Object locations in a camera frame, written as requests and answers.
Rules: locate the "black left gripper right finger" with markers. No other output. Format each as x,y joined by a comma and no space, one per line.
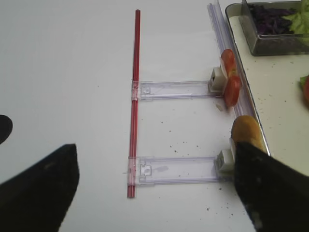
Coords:
275,196

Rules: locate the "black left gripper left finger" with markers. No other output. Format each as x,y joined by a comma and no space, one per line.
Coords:
37,199

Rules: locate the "tomato slice on burger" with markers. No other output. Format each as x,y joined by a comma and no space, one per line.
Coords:
306,89

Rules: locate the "white pusher block tomato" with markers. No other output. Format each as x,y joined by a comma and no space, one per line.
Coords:
218,80

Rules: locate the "green lettuce leaves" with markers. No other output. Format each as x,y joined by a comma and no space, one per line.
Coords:
300,20

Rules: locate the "white pusher block left bun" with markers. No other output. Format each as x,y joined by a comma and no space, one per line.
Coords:
224,162

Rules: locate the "silver metal tray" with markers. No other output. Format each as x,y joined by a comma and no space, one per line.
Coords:
278,98

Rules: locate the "left red rod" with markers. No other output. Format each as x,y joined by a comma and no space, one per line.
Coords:
134,110

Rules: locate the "clear plastic salad container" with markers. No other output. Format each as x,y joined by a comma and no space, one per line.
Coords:
272,45

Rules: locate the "shredded purple cabbage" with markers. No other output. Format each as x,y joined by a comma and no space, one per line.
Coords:
271,21

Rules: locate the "bun half on left rail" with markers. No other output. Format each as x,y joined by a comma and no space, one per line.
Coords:
246,138

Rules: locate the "left long clear rail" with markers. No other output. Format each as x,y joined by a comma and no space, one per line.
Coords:
241,100

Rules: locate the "left lower clear cross rail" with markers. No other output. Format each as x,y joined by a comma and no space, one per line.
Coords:
148,171

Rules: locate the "clear cross rail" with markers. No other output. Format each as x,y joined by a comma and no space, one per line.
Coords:
148,171
148,91

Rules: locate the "tomato slices on left rail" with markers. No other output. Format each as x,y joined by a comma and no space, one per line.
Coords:
232,89

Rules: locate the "left upper clear cross rail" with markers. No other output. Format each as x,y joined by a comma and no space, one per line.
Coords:
148,91

